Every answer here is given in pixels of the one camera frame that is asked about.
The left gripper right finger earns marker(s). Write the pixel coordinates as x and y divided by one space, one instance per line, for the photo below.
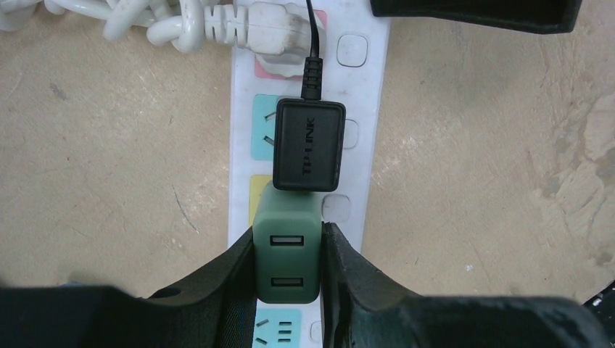
364 307

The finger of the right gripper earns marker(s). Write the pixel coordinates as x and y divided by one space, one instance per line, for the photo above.
529 16

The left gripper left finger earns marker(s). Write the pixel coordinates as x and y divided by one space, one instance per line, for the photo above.
212 307

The green usb charger plug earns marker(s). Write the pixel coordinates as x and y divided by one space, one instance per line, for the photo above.
286 235

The white power strip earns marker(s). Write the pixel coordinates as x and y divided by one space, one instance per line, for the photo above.
354 53

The upper black plug adapter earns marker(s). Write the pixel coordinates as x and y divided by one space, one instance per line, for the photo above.
309 131

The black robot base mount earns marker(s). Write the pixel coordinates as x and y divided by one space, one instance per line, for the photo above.
603 301

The white plug with cord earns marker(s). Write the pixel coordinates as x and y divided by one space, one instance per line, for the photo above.
280 35

